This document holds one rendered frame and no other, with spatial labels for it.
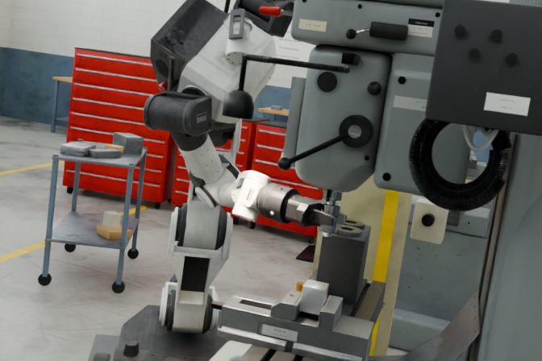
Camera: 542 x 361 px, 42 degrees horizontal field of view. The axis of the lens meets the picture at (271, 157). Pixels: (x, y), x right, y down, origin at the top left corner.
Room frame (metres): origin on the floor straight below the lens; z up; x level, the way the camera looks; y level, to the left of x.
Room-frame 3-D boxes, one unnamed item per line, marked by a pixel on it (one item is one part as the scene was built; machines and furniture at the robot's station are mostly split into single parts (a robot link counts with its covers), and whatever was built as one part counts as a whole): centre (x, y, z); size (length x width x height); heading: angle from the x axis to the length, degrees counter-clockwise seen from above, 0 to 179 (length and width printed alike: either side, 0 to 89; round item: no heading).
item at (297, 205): (1.67, -0.08, 1.23); 0.13 x 0.12 x 0.10; 145
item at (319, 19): (1.61, -0.19, 1.68); 0.34 x 0.24 x 0.10; 75
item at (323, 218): (1.60, -0.13, 1.23); 0.06 x 0.02 x 0.03; 55
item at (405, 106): (1.57, -0.34, 1.47); 0.24 x 0.19 x 0.26; 165
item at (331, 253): (2.03, -0.25, 1.03); 0.22 x 0.12 x 0.20; 168
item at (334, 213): (1.62, -0.15, 1.23); 0.05 x 0.05 x 0.06
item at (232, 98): (1.62, 0.09, 1.47); 0.07 x 0.07 x 0.06
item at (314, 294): (1.58, -0.14, 1.05); 0.06 x 0.05 x 0.06; 166
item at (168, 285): (2.40, 0.22, 0.68); 0.21 x 0.20 x 0.13; 8
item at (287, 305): (1.60, -0.09, 1.02); 0.12 x 0.06 x 0.04; 166
